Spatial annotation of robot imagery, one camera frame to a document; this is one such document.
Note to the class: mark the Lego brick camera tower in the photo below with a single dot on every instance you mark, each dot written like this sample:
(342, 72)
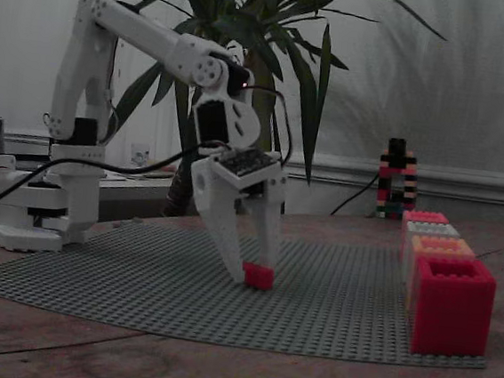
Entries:
(396, 180)

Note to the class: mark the small red Lego brick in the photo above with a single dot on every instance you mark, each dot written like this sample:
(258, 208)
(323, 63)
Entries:
(259, 277)

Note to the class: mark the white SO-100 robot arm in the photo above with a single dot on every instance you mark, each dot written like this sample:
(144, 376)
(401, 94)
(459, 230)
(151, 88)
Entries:
(78, 92)

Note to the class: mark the grey lego brick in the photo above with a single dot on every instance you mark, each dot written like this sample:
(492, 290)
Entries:
(435, 229)

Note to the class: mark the large pink lego block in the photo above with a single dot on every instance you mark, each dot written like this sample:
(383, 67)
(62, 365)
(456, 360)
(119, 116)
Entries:
(425, 217)

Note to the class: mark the dark red lego brick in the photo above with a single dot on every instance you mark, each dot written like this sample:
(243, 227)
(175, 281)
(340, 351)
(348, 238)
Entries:
(454, 315)

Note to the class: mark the large green yucca plant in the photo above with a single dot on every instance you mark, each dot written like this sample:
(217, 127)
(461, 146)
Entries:
(267, 29)

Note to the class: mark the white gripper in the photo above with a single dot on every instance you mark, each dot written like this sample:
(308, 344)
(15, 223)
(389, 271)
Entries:
(206, 185)

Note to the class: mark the orange lego brick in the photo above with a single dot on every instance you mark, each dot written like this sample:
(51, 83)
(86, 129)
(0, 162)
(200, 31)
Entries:
(445, 248)

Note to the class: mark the gray Lego baseplate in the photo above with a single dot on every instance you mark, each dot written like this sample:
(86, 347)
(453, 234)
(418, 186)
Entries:
(135, 285)

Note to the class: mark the small circuit board module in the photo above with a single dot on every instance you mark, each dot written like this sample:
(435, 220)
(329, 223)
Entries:
(247, 164)

